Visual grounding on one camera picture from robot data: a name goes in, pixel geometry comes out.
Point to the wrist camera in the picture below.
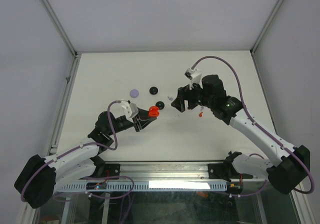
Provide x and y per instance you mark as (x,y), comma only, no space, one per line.
(130,109)
(194,76)

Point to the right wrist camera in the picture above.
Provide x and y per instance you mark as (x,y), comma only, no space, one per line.
(194,76)

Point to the right aluminium frame post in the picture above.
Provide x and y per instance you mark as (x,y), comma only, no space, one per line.
(276,7)

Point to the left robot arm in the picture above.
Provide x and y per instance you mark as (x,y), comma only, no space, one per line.
(41,177)

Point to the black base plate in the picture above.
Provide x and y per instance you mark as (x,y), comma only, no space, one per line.
(219,171)
(111,170)

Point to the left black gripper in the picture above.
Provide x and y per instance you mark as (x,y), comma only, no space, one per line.
(143,115)

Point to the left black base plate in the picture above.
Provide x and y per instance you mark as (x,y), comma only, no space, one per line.
(111,170)

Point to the white slotted cable duct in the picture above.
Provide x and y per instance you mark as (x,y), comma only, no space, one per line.
(143,186)

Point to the aluminium mounting rail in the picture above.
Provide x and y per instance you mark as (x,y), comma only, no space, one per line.
(143,171)

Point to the purple charging case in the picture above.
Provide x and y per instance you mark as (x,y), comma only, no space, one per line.
(134,93)

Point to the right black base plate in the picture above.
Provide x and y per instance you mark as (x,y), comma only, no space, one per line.
(219,171)

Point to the aluminium frame post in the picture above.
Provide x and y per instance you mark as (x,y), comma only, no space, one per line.
(59,27)
(276,7)

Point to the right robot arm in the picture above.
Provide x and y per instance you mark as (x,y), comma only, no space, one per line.
(285,165)

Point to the orange charging case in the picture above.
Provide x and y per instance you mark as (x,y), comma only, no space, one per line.
(153,111)

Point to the black charging case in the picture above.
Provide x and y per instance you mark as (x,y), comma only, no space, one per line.
(160,105)
(153,90)

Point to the left aluminium frame post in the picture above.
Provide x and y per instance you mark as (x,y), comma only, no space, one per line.
(59,27)

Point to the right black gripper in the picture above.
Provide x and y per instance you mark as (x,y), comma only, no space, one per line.
(184,93)

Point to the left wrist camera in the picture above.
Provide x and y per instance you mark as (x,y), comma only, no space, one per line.
(130,109)

